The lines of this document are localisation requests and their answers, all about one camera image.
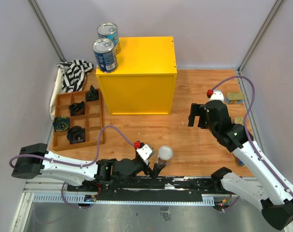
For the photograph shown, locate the white lid clear jar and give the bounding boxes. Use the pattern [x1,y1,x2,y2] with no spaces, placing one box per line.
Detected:
[158,145,174,165]

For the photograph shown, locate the dark blue tin can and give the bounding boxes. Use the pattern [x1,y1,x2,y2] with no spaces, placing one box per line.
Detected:
[93,38,118,73]

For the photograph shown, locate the blue label tin can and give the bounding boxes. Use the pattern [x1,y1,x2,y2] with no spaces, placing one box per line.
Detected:
[97,22,121,54]

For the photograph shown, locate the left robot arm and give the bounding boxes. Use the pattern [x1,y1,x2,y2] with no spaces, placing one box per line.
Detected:
[9,143,166,191]

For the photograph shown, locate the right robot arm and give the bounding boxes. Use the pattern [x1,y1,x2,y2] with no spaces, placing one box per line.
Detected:
[188,100,293,231]

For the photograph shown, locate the yellow wooden box counter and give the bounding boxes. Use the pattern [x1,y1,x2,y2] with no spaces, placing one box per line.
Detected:
[96,36,177,115]

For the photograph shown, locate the gold rectangular tin can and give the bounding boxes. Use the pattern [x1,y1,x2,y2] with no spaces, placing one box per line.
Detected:
[225,92,244,104]

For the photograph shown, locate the gold oval tin can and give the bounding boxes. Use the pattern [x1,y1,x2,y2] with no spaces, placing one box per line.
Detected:
[234,116,245,126]

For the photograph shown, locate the colourful tall can lying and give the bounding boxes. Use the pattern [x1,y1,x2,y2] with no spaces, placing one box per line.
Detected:
[234,156,245,167]

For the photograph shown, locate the wooden compartment tray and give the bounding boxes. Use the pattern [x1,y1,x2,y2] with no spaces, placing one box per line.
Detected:
[51,89,105,151]

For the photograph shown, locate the black rolled cloth lower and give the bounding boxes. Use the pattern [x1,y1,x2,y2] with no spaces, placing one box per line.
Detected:
[67,126,86,144]

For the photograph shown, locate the black rolled cloth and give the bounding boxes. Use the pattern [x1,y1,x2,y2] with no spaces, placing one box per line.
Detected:
[67,126,86,144]
[69,101,85,116]

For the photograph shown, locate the black rolled cloth middle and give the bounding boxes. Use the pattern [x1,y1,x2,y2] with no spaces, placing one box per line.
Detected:
[69,101,85,116]

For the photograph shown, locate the blue yellow rolled cloth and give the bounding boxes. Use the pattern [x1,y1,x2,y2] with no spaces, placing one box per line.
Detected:
[53,116,70,132]

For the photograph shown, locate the black folded cloth top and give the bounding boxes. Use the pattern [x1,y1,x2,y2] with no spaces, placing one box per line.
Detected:
[86,85,99,102]

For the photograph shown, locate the white cloth roll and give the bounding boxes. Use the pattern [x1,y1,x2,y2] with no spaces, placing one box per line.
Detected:
[49,68,64,120]

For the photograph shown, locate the black white striped cloth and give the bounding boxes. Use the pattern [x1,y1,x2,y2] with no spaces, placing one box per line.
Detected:
[58,59,94,93]

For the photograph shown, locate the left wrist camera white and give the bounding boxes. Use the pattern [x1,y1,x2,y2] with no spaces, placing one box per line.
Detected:
[134,141,154,162]

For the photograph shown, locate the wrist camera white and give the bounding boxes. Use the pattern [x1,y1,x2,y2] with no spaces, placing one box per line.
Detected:
[206,89,224,102]
[134,141,154,162]

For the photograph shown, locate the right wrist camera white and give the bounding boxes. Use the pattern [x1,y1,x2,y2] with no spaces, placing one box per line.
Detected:
[206,89,224,102]

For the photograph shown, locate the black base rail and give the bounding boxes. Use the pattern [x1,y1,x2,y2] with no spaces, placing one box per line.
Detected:
[66,176,231,203]

